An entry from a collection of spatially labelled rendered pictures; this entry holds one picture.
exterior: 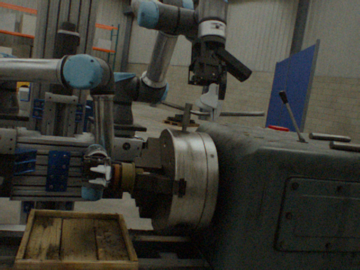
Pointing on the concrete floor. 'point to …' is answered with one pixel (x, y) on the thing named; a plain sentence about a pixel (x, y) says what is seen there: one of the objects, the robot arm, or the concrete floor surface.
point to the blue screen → (292, 89)
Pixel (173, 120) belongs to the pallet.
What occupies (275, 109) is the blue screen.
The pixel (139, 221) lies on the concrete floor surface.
